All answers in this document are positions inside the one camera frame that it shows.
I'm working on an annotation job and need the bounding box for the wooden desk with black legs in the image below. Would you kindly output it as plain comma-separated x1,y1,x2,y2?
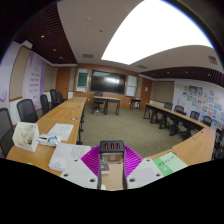
93,95,122,116

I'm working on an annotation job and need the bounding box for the row of black office chairs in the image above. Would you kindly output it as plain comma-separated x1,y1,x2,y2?
39,88,66,116
163,101,224,161

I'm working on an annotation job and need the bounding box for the purple wall banner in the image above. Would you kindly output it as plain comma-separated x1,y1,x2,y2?
21,50,47,102

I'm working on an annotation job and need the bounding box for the black mesh office chair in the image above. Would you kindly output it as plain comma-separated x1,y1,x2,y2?
0,107,16,159
16,98,39,124

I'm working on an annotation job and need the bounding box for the group of colourful wall pictures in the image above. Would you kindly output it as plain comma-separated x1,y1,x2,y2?
176,84,224,129

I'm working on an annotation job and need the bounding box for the white pink-lettered wall banner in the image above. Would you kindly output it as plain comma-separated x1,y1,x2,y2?
0,41,21,111

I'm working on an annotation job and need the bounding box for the green wall board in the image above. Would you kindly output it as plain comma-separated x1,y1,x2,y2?
75,67,90,93

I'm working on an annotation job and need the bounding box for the white wall board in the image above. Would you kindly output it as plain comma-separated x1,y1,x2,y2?
125,74,138,98

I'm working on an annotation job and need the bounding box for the large bright ceiling light panel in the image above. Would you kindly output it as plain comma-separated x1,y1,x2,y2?
100,0,214,66

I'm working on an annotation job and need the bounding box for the white printed paper sheet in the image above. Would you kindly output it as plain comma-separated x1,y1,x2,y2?
46,122,75,142

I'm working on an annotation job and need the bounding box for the small wooden side desk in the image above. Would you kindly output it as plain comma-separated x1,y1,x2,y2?
129,97,142,111

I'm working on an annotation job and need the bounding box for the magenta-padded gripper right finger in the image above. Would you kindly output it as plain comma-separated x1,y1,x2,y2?
121,145,165,191

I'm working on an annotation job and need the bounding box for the green booklet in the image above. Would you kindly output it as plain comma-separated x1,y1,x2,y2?
152,151,189,177

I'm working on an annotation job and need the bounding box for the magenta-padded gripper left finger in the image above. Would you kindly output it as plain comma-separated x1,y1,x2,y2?
59,144,103,191

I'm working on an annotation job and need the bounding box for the black desk chair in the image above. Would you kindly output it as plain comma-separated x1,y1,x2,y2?
92,91,105,114

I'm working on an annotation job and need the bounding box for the long wooden conference table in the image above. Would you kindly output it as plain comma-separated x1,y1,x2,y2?
143,103,208,141

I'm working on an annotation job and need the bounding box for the black charger block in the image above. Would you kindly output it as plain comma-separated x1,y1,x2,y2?
99,139,126,164

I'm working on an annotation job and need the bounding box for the small white blue box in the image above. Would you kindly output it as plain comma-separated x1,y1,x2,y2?
36,133,62,148

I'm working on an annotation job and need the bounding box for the large black wall screen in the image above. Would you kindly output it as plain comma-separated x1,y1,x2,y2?
90,69,127,95

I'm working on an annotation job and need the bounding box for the wooden door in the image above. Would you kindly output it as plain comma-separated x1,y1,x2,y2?
55,67,72,100
140,78,153,110

